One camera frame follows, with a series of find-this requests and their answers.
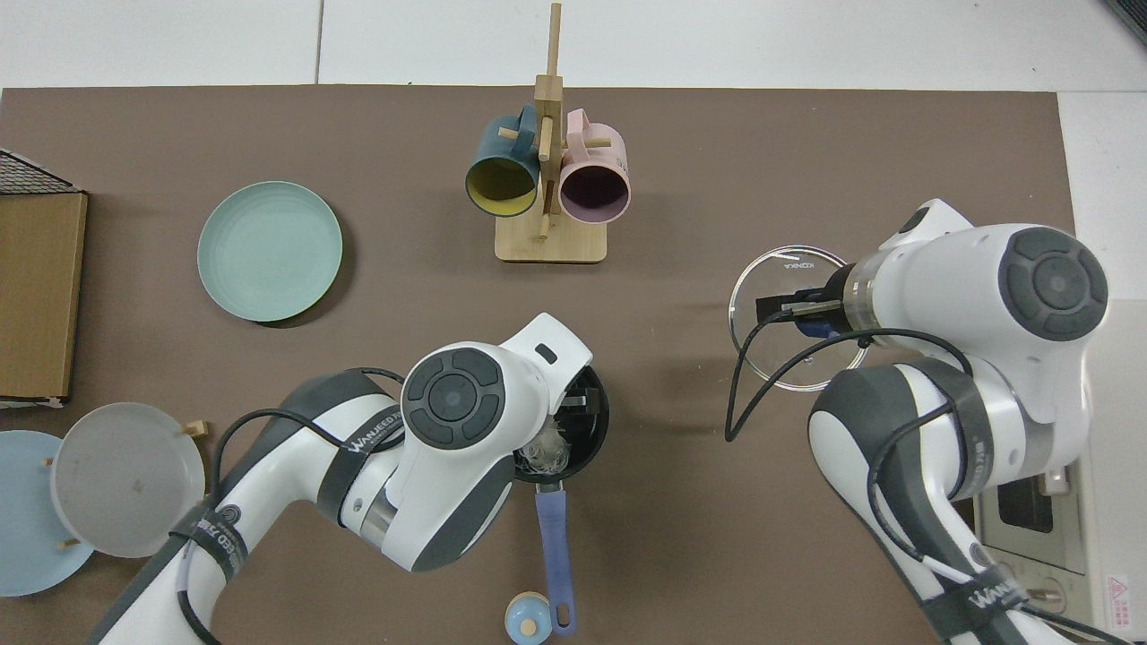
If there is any black pot purple handle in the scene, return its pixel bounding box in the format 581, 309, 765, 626
511, 357, 612, 637

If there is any dark grey panel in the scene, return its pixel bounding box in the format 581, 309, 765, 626
1100, 0, 1147, 47

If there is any pale toaster oven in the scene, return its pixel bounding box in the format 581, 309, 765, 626
972, 300, 1147, 642

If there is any wire basket wooden floor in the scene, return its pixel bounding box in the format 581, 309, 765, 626
0, 148, 89, 409

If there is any brown table cloth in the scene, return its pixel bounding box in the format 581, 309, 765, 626
0, 85, 1083, 645

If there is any wooden plate rack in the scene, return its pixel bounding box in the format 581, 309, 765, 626
43, 419, 225, 549

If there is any dark teal cup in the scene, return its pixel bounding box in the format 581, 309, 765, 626
464, 105, 541, 219

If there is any mint green plate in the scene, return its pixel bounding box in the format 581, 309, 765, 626
197, 181, 344, 323

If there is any wooden cup stand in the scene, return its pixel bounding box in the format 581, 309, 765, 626
495, 3, 608, 264

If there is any glass lid blue knob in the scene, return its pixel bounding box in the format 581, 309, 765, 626
729, 245, 872, 392

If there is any white vermicelli bundle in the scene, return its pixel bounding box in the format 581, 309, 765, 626
515, 423, 574, 477

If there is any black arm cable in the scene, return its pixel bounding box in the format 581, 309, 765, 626
177, 365, 409, 645
724, 309, 1130, 645

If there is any light blue plate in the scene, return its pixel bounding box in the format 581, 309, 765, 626
0, 430, 98, 598

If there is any pink cup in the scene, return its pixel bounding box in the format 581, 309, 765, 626
558, 108, 632, 225

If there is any small blue round thing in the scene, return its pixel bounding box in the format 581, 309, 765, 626
505, 591, 554, 644

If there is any grey plate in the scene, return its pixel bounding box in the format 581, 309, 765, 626
49, 401, 207, 559

